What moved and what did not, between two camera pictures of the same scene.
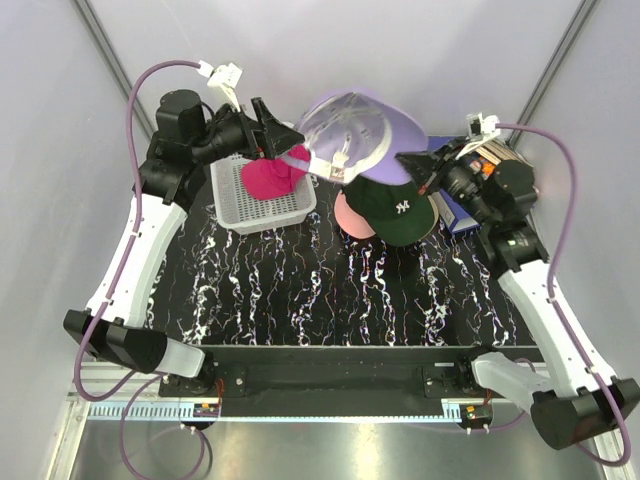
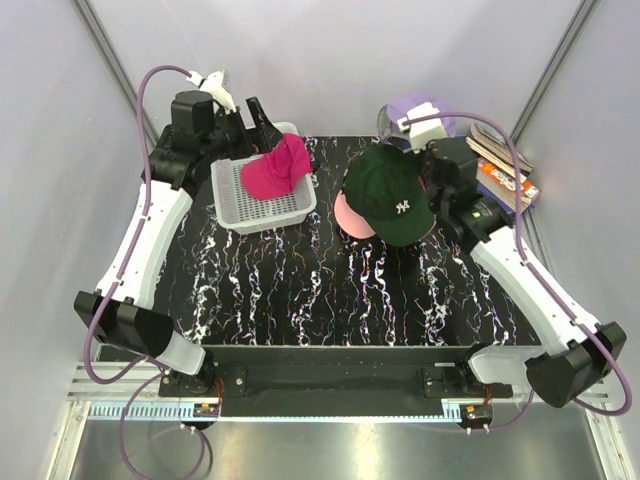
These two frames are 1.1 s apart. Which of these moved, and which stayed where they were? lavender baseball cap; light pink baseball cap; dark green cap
Moved: lavender baseball cap
Stayed: dark green cap; light pink baseball cap
